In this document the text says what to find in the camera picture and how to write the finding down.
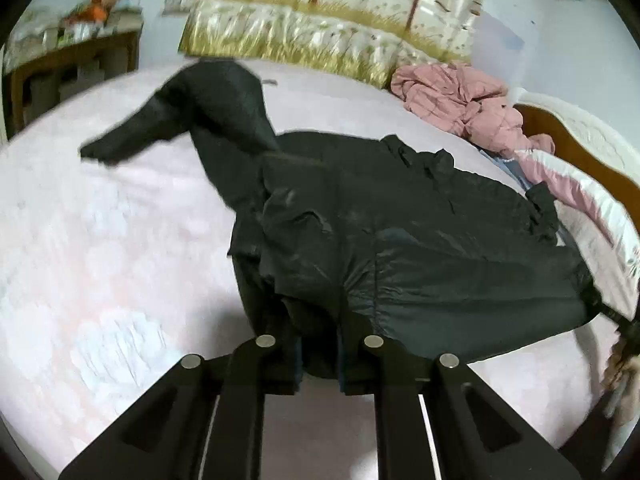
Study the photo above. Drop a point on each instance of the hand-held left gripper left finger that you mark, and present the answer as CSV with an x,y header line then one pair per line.
x,y
286,366

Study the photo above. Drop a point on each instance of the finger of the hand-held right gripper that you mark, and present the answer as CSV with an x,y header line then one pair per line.
x,y
617,320

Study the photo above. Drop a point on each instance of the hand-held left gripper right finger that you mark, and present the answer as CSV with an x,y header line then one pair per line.
x,y
350,366

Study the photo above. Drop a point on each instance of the black jacket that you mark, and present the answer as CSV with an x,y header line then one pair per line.
x,y
400,240

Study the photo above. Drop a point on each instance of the pink and white quilt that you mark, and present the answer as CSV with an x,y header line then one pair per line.
x,y
590,205

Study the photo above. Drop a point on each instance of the white and brown headboard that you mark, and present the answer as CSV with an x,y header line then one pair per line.
x,y
580,135

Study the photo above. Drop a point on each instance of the blue cloth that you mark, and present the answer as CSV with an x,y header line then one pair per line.
x,y
507,166

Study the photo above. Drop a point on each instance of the pink bed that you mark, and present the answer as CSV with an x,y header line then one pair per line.
x,y
125,260

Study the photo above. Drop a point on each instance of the pink quilted jacket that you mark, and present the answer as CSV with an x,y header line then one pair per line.
x,y
465,102

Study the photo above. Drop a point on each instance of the tree print curtain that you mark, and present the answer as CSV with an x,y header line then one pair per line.
x,y
340,15

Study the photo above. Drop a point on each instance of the wooden desk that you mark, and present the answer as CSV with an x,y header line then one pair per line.
x,y
70,65

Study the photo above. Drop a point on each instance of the orange toy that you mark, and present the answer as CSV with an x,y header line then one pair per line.
x,y
92,10

